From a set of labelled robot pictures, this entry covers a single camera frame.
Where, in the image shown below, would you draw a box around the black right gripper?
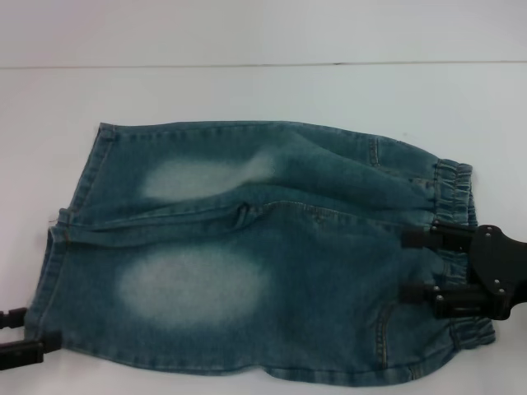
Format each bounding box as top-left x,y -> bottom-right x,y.
401,224 -> 527,323

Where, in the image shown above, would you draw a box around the blue denim shorts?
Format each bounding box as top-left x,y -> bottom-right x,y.
39,118 -> 497,390

